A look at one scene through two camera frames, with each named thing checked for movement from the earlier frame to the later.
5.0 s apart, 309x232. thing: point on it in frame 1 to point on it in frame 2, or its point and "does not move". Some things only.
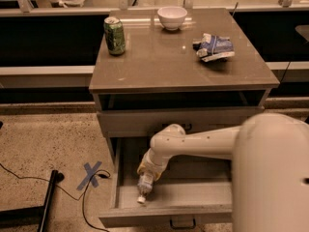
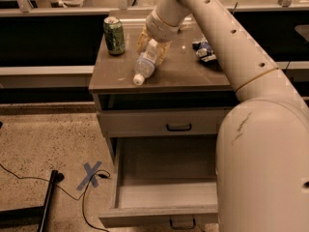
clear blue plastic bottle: (144, 185) to (145, 65)
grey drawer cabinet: (159, 67) does not move
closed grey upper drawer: (145, 122) does not move
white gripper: (149, 163) to (159, 27)
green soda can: (115, 36) does not move
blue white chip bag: (212, 46) does not move
